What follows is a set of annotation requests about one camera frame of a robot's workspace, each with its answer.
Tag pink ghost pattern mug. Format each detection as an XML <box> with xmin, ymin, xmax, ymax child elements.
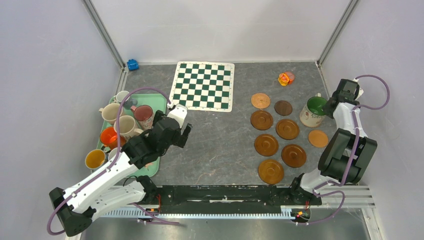
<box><xmin>130</xmin><ymin>105</ymin><xmax>154</xmax><ymax>130</ymax></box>

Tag green interior cartoon mug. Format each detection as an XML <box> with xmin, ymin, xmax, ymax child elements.
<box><xmin>299</xmin><ymin>93</ymin><xmax>327</xmax><ymax>128</ymax></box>

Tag dark walnut coaster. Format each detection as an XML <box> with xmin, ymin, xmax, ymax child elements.
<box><xmin>274</xmin><ymin>100</ymin><xmax>293</xmax><ymax>116</ymax></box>

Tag brown wooden ridged coaster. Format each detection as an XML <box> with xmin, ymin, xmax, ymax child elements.
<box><xmin>250</xmin><ymin>110</ymin><xmax>274</xmax><ymax>131</ymax></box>
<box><xmin>275</xmin><ymin>119</ymin><xmax>300</xmax><ymax>140</ymax></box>
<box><xmin>281</xmin><ymin>144</ymin><xmax>307</xmax><ymax>168</ymax></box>
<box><xmin>257</xmin><ymin>159</ymin><xmax>285</xmax><ymax>185</ymax></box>

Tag woven rattan coaster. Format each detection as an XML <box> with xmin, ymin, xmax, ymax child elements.
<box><xmin>250</xmin><ymin>92</ymin><xmax>271</xmax><ymax>109</ymax></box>

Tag pink mug cream interior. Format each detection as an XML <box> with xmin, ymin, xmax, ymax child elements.
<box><xmin>108</xmin><ymin>147</ymin><xmax>120</xmax><ymax>162</ymax></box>

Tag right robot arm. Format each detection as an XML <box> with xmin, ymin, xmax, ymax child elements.
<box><xmin>288</xmin><ymin>79</ymin><xmax>378</xmax><ymax>205</ymax></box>

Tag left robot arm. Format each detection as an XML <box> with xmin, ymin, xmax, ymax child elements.
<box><xmin>46</xmin><ymin>104</ymin><xmax>192</xmax><ymax>237</ymax></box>

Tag plain orange cork coaster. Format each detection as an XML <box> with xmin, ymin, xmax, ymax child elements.
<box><xmin>308</xmin><ymin>129</ymin><xmax>329</xmax><ymax>148</ymax></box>

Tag cream ceramic mug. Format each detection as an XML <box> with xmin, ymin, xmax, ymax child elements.
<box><xmin>113</xmin><ymin>115</ymin><xmax>144</xmax><ymax>141</ymax></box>

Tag green white chessboard mat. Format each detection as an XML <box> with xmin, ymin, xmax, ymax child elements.
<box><xmin>169</xmin><ymin>61</ymin><xmax>235</xmax><ymax>113</ymax></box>

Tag grey white mug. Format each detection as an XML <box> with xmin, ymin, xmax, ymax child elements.
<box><xmin>111</xmin><ymin>90</ymin><xmax>138</xmax><ymax>110</ymax></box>

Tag orange mug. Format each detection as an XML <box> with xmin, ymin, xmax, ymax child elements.
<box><xmin>99</xmin><ymin>126</ymin><xmax>127</xmax><ymax>150</ymax></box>

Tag beige mug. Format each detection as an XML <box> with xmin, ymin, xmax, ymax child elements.
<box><xmin>98</xmin><ymin>103</ymin><xmax>120</xmax><ymax>126</ymax></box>

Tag orange pink toy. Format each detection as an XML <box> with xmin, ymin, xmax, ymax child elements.
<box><xmin>277</xmin><ymin>71</ymin><xmax>295</xmax><ymax>87</ymax></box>

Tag blue toy block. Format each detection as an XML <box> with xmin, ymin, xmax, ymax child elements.
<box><xmin>126</xmin><ymin>59</ymin><xmax>140</xmax><ymax>71</ymax></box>

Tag yellow interior mug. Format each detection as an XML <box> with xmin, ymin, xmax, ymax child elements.
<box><xmin>84</xmin><ymin>149</ymin><xmax>107</xmax><ymax>170</ymax></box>

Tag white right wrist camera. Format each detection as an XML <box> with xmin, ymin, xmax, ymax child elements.
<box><xmin>353</xmin><ymin>77</ymin><xmax>364</xmax><ymax>100</ymax></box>

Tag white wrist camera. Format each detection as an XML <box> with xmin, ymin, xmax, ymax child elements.
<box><xmin>353</xmin><ymin>77</ymin><xmax>364</xmax><ymax>100</ymax></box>
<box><xmin>166</xmin><ymin>102</ymin><xmax>188</xmax><ymax>128</ymax></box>

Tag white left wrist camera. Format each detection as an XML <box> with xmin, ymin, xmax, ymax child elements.
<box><xmin>166</xmin><ymin>102</ymin><xmax>188</xmax><ymax>128</ymax></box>

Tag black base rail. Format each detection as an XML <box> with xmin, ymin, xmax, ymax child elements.
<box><xmin>139</xmin><ymin>185</ymin><xmax>322</xmax><ymax>214</ymax></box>

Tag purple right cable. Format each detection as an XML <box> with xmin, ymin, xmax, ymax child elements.
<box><xmin>291</xmin><ymin>74</ymin><xmax>391</xmax><ymax>226</ymax></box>

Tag purple cable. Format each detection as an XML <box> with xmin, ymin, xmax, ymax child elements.
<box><xmin>291</xmin><ymin>74</ymin><xmax>391</xmax><ymax>226</ymax></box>
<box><xmin>46</xmin><ymin>87</ymin><xmax>173</xmax><ymax>237</ymax></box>

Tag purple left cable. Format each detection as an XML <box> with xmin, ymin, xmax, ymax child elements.
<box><xmin>46</xmin><ymin>87</ymin><xmax>173</xmax><ymax>237</ymax></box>

